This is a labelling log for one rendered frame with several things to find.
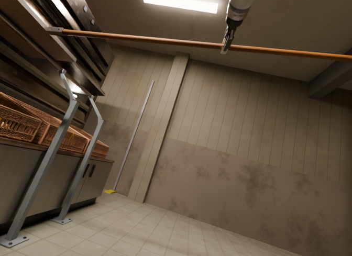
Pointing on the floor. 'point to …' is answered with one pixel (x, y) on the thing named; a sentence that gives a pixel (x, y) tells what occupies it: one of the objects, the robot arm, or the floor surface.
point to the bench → (12, 146)
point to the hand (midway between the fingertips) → (224, 46)
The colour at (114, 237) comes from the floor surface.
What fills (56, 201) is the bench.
